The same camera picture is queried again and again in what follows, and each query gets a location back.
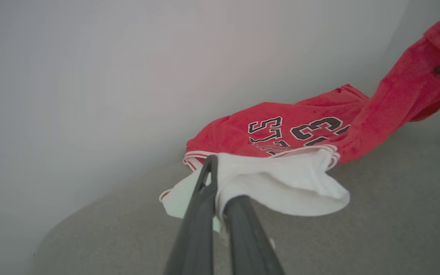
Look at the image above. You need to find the grey fabric sofa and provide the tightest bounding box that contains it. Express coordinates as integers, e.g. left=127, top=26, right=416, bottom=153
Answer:
left=29, top=76, right=440, bottom=275

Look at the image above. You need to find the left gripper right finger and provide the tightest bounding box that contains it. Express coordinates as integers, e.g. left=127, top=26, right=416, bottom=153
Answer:
left=224, top=196, right=286, bottom=275

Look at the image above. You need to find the red garment with white trim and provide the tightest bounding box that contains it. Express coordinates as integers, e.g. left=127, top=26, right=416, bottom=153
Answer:
left=159, top=21, right=440, bottom=233

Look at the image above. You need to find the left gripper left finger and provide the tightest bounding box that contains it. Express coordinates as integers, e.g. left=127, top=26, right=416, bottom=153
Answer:
left=163, top=155, right=220, bottom=275

